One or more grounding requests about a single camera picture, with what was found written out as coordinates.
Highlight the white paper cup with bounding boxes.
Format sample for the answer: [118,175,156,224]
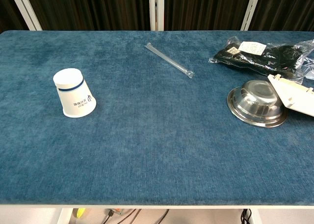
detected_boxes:
[52,68,97,118]

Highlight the blue fabric table mat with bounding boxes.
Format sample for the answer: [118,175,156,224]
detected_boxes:
[0,29,314,206]

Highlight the clear glass rod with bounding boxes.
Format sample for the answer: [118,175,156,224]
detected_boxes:
[144,42,195,79]

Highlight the stainless steel bowl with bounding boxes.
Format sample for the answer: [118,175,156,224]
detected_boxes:
[227,79,289,129]

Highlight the black item in plastic bag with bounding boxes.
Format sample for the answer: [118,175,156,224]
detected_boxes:
[208,36,314,85]

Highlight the dark pleated curtain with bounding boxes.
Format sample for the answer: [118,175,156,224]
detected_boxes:
[0,0,314,33]

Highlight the cream square plastic lid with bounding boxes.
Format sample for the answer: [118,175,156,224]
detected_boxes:
[266,73,314,117]

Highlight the white frame post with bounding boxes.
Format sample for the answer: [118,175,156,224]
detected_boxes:
[240,0,263,31]
[148,0,165,31]
[7,0,43,31]

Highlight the black cable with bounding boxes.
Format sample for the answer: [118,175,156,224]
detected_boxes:
[241,208,253,224]
[102,208,142,224]

